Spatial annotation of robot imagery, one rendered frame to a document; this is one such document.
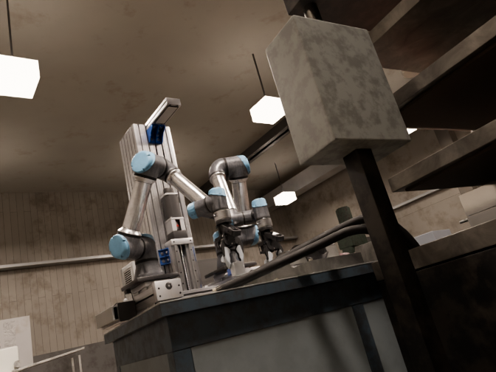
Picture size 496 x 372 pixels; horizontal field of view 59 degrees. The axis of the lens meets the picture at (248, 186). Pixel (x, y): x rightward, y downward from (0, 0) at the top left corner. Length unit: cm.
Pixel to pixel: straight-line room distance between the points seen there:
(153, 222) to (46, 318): 833
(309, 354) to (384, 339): 32
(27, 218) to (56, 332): 265
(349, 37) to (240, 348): 97
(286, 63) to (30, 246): 1004
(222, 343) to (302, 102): 70
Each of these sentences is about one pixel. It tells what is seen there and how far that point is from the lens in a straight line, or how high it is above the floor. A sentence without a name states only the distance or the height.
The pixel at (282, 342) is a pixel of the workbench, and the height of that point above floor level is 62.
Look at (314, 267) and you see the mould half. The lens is 164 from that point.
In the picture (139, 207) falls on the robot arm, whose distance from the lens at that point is 219.
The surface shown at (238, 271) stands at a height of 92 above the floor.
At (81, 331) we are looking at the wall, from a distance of 1088.
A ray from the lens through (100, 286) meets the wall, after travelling 1115.
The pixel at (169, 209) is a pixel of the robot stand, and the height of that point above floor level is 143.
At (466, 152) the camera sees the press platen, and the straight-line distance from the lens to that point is 140.
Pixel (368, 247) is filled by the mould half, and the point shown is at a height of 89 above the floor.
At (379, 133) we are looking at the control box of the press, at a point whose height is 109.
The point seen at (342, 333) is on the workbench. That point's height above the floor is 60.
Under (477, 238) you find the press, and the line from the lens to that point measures 128.
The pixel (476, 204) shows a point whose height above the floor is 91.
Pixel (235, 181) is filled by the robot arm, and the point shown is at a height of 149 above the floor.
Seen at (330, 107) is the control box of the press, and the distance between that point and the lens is 120.
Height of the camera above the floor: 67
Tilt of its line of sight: 18 degrees up
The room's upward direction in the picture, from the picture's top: 15 degrees counter-clockwise
